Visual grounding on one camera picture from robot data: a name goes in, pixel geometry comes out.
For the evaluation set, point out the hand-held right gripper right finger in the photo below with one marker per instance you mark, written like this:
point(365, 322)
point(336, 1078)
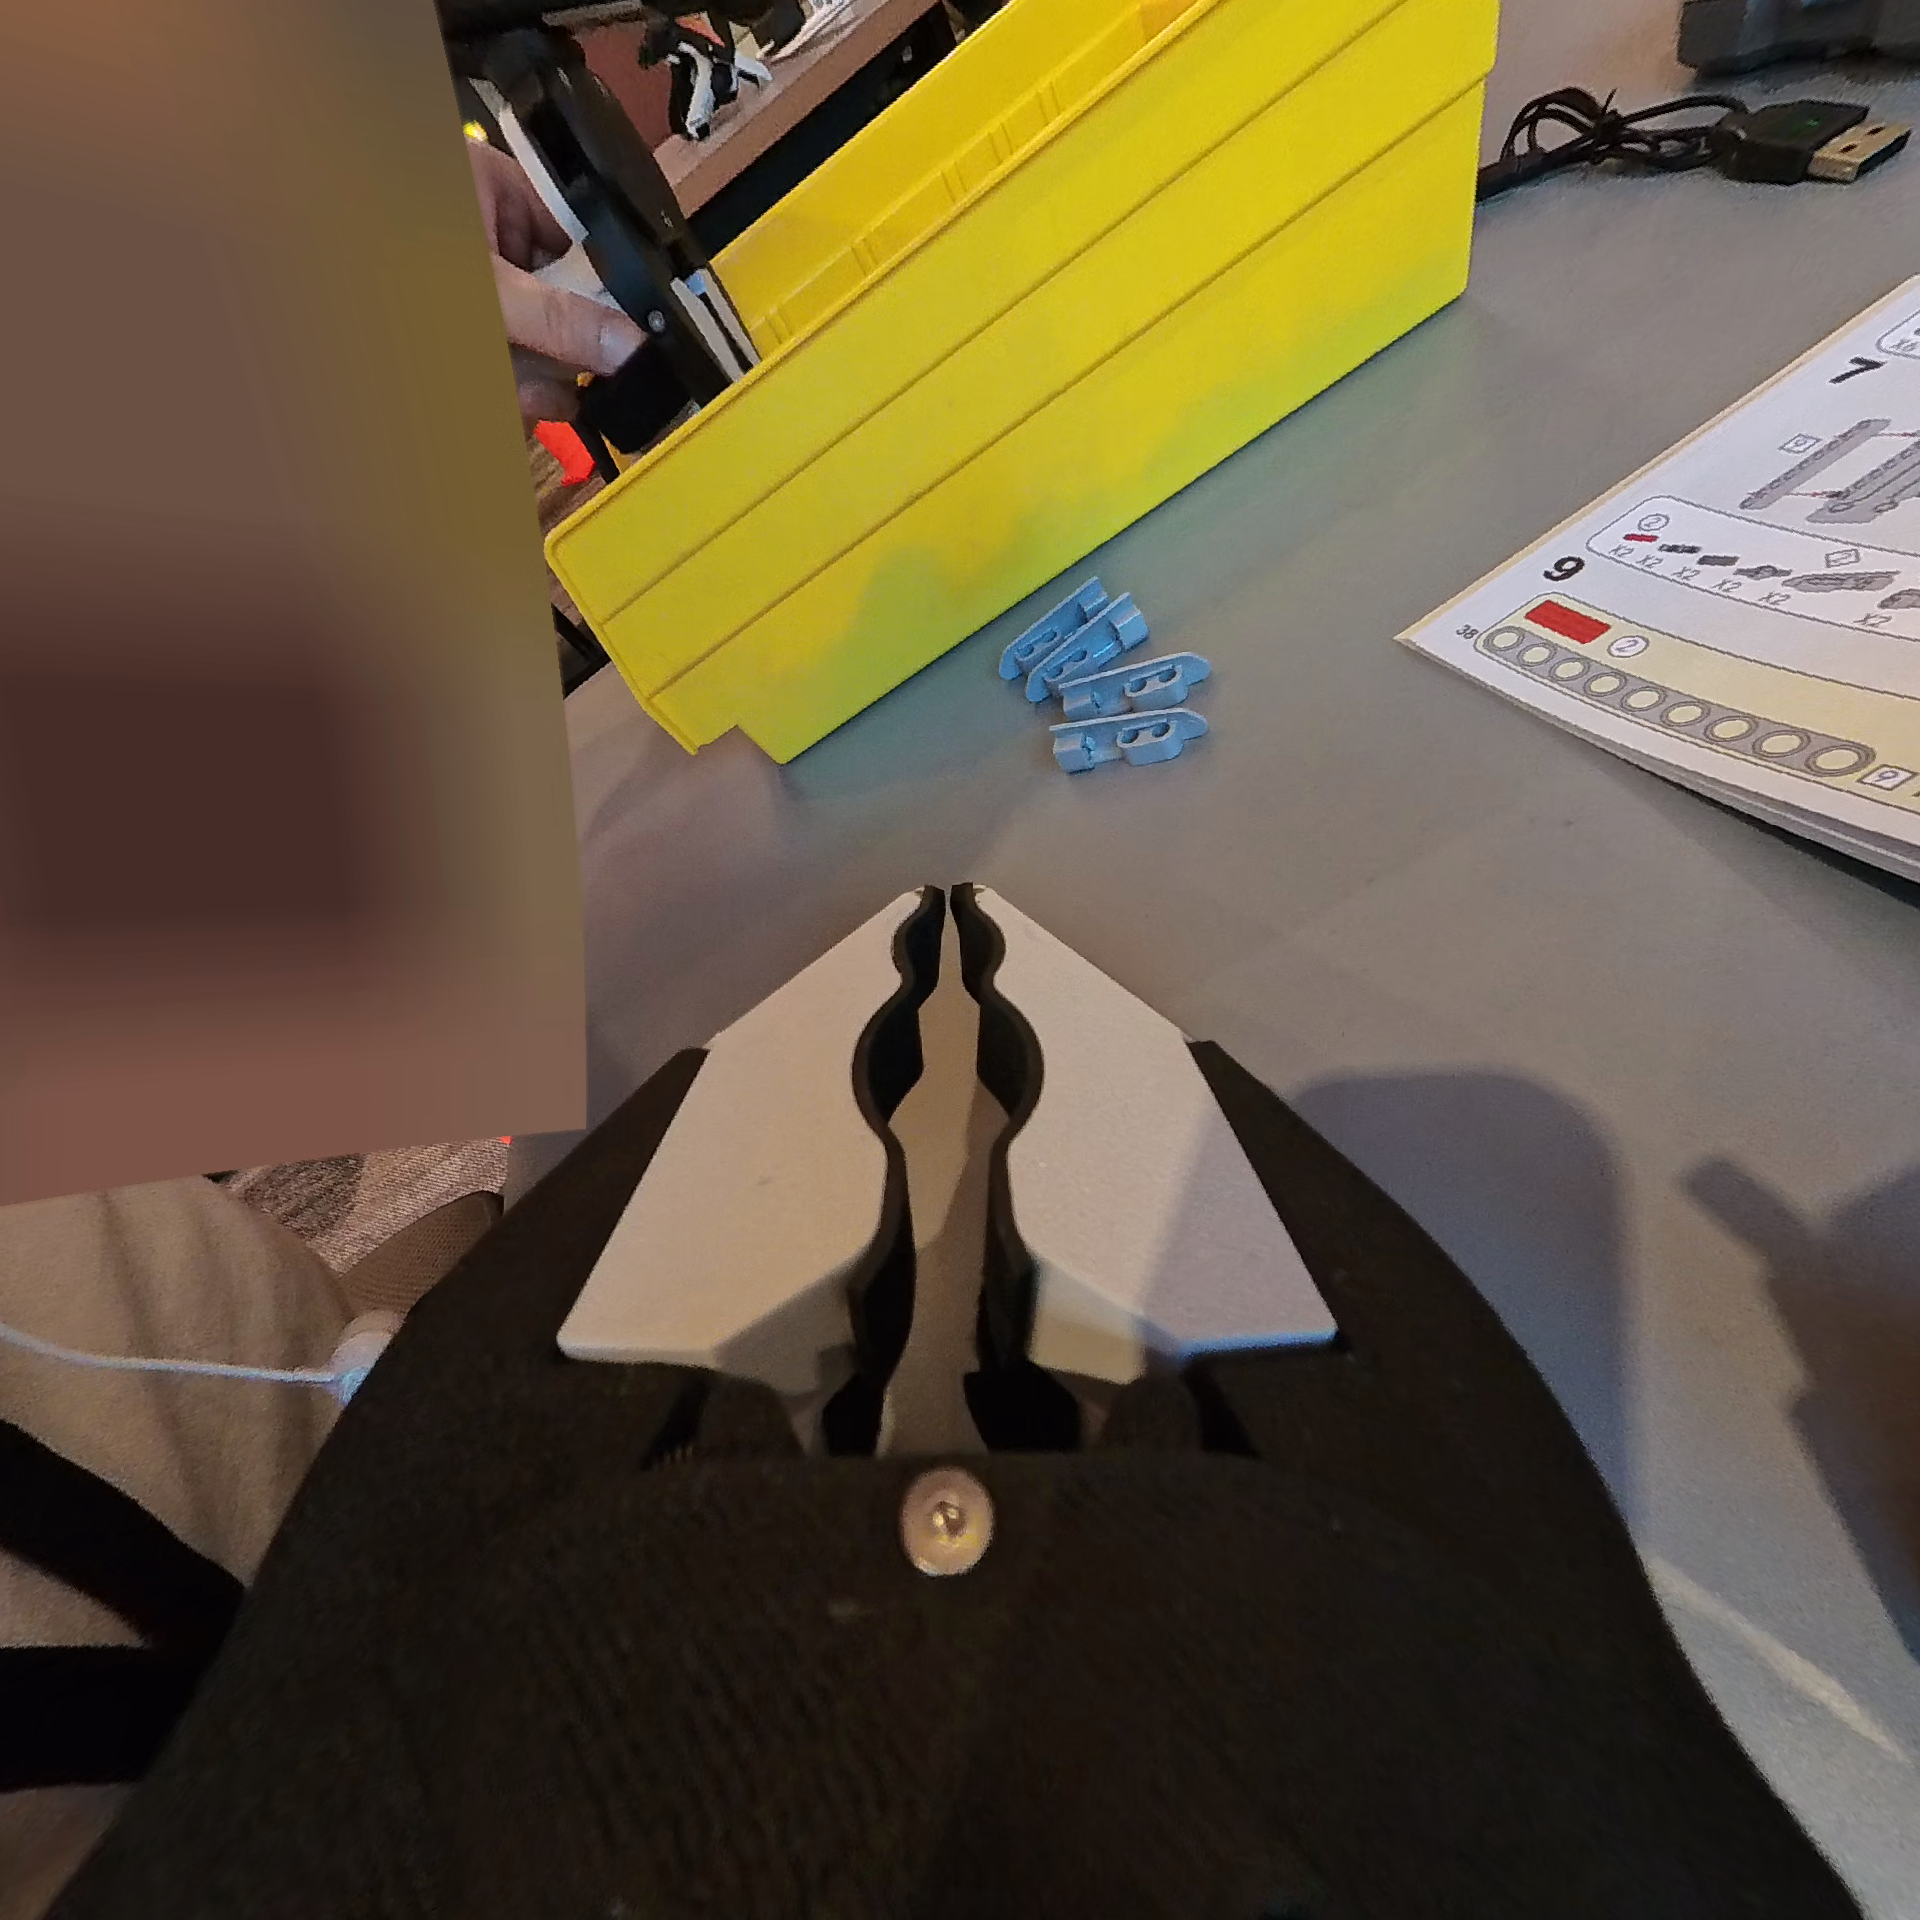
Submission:
point(1172, 1200)

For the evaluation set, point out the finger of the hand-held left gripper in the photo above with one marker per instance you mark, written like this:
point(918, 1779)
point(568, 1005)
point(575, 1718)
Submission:
point(728, 328)

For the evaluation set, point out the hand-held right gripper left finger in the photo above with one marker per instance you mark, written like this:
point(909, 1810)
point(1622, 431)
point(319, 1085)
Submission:
point(734, 1200)

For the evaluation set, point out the yellow plastic bin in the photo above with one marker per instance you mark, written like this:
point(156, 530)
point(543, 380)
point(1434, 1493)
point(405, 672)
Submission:
point(1049, 376)

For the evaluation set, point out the small grey brick connector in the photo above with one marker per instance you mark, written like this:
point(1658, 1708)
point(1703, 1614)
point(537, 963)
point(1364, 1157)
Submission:
point(1096, 646)
point(1133, 682)
point(1049, 629)
point(1125, 743)

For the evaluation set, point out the wooden background desk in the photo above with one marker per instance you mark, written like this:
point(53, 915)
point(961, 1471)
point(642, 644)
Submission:
point(839, 77)

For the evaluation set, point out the grey desk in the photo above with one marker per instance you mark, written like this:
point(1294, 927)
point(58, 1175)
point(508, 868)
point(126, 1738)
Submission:
point(1350, 974)

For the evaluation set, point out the person's left hand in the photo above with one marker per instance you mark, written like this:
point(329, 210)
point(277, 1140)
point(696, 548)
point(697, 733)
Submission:
point(564, 340)

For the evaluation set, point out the orange traffic cone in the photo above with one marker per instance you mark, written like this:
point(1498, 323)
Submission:
point(564, 446)

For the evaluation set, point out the taupe chair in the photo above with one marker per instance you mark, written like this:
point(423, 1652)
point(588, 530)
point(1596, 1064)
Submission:
point(422, 1245)

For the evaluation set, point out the person's beige sweater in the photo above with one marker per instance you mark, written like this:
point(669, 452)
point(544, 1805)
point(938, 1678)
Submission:
point(150, 1276)

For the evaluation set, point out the building instruction booklet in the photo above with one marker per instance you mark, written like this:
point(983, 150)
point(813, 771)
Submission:
point(1725, 629)

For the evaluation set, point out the grey remote control unit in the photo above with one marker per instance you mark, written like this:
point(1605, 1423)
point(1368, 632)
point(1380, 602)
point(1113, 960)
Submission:
point(1800, 30)

